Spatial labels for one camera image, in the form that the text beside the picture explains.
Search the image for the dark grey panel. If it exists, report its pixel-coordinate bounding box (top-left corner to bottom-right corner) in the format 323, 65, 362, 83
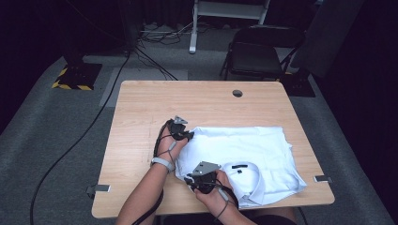
290, 0, 365, 79

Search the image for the thin black floor cable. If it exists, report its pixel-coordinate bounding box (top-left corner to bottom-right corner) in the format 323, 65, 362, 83
134, 46, 179, 82

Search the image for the person's left hand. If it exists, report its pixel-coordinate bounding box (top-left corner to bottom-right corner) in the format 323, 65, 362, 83
155, 121, 188, 165

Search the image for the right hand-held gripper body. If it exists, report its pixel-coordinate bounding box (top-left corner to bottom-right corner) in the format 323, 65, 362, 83
191, 160, 222, 194

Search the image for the person's thigh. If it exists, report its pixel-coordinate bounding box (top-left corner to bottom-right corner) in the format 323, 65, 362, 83
250, 206, 297, 221

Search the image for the tangle of floor cables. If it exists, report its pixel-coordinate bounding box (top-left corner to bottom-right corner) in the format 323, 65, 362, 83
139, 22, 195, 46

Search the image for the long black floor cable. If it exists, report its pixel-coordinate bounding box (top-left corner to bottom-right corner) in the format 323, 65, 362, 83
28, 51, 131, 225

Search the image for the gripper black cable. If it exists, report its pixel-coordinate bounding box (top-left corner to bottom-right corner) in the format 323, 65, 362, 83
130, 121, 177, 225
214, 182, 240, 219

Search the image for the black folding chair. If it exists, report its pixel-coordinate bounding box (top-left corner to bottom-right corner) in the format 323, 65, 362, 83
219, 25, 306, 83

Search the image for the white short-sleeved shirt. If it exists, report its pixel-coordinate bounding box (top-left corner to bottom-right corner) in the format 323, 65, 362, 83
174, 126, 308, 209

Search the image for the white metal stand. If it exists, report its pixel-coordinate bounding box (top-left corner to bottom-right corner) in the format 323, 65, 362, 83
188, 0, 271, 54

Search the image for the black upright post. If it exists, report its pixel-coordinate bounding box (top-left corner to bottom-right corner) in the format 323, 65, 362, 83
117, 0, 141, 54

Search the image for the black floor base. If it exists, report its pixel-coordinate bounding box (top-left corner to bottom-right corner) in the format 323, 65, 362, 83
280, 69, 316, 98

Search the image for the person's right hand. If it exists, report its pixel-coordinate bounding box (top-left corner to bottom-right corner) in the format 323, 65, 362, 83
194, 170, 235, 218

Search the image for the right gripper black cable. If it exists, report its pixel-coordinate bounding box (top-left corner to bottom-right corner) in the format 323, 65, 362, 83
214, 182, 240, 219

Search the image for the grey wristband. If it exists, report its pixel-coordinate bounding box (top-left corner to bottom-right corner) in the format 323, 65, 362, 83
150, 157, 176, 173

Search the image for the black base with hazard stripes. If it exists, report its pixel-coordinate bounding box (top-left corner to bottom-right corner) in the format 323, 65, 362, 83
51, 63, 103, 92

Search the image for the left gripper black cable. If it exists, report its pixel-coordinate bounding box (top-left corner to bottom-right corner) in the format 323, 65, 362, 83
130, 121, 177, 225

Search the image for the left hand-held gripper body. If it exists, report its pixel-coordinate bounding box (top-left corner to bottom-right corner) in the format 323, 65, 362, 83
167, 115, 189, 141

